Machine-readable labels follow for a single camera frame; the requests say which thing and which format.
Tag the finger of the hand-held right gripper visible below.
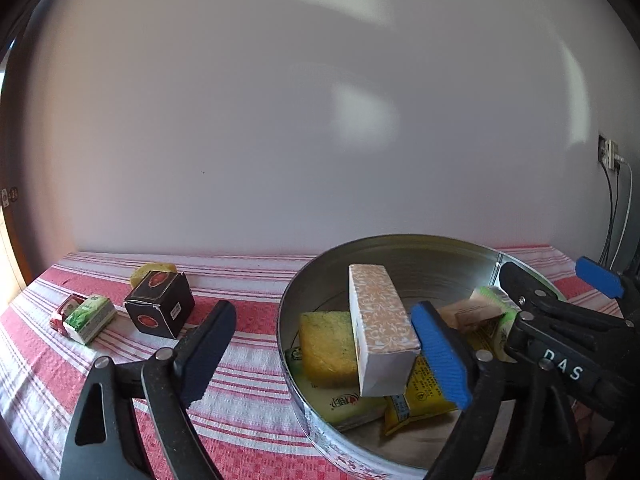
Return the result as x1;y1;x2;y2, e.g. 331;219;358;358
500;261;571;321
575;256;640;323

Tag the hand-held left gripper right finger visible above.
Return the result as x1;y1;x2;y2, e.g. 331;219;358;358
410;301;586;480

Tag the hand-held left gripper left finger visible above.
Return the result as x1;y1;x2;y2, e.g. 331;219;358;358
59;299;237;480

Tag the bright green pack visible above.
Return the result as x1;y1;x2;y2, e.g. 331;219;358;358
472;286;521;331

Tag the beige paper packet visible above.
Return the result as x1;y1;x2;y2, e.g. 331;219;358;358
440;297;506;333

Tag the black box red emblem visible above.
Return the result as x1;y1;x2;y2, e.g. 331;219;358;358
123;271;196;339

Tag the white patterned carton box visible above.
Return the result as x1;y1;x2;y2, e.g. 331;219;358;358
348;263;422;397

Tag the yellow sponge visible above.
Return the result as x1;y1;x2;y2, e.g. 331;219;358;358
130;262;177;287
299;311;360;389

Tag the green tissue pack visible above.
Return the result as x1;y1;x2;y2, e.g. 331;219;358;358
62;294;118;346
285;346;390;433

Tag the round blue cookie tin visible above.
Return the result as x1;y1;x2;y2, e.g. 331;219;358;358
276;233;568;475

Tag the red foil packet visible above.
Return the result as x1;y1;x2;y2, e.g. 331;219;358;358
50;294;86;333

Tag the red white striped tablecloth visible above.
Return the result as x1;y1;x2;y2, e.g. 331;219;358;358
0;245;640;480

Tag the light wooden door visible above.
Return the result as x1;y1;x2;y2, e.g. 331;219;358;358
0;205;26;306

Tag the black cable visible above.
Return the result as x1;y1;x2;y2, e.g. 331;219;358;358
597;162;617;267
602;167;621;261

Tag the white cable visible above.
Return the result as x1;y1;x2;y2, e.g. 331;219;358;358
617;157;635;273

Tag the white wall socket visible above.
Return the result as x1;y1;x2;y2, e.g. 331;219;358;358
598;132;621;167

